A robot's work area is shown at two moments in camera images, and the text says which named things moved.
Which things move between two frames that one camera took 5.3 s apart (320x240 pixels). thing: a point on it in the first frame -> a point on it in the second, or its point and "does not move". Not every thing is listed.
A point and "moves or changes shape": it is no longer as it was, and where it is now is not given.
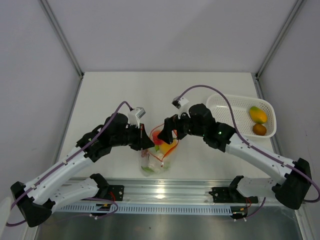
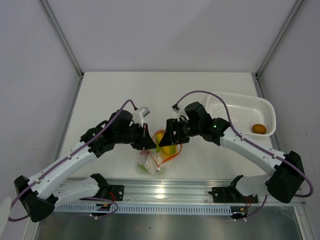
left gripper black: (143, 141) does not move
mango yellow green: (258, 115) -> (166, 151)
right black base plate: (223, 195) does not move
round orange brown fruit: (259, 129) does not move
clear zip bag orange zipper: (151, 160) moves or changes shape
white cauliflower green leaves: (154, 167) -> (150, 163)
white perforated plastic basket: (241, 106) does not move
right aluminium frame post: (293, 15) does not move
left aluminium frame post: (54, 21) does not move
